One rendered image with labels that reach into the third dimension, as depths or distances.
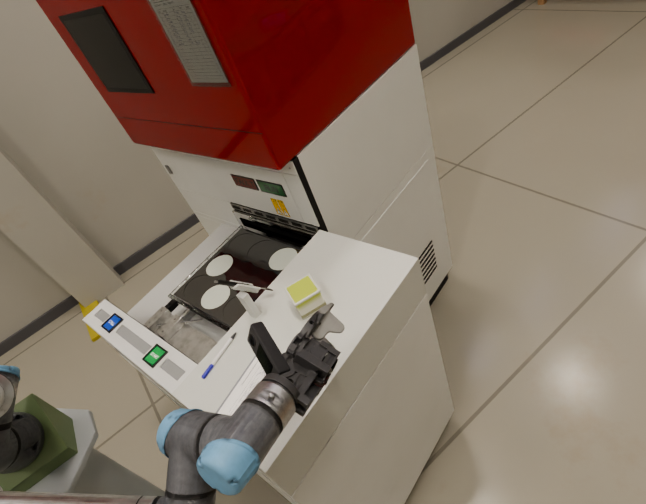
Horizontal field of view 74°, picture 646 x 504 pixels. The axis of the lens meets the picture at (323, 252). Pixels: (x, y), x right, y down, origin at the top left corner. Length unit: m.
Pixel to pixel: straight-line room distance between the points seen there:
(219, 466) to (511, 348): 1.66
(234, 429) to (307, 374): 0.16
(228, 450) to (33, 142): 2.79
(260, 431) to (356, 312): 0.50
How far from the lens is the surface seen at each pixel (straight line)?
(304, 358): 0.73
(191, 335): 1.39
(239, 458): 0.64
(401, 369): 1.29
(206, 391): 1.13
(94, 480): 1.62
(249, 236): 1.57
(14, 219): 3.20
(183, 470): 0.73
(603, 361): 2.13
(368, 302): 1.09
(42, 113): 3.20
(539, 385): 2.04
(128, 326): 1.45
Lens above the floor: 1.79
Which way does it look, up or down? 41 degrees down
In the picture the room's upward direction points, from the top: 24 degrees counter-clockwise
